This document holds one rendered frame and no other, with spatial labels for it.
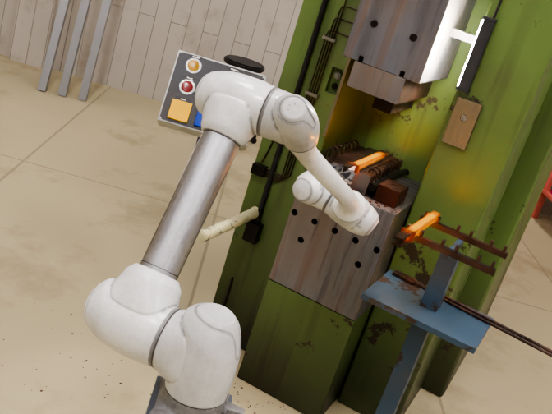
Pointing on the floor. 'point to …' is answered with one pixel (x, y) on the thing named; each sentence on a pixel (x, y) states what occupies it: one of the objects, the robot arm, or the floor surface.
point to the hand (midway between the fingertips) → (347, 169)
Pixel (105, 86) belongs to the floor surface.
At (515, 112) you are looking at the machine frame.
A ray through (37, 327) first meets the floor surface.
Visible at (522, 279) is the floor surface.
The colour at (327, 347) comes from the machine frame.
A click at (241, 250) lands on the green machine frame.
